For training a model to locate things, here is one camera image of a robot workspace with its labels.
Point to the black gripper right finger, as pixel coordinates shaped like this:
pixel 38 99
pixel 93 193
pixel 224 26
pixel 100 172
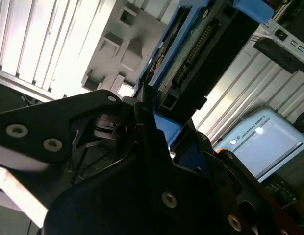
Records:
pixel 223 171

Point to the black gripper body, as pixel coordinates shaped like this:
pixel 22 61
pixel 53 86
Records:
pixel 105 208

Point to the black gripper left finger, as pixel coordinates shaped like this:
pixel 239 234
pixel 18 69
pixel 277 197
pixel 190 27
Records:
pixel 44 117

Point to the hard disk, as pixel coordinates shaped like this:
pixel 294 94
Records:
pixel 191 49

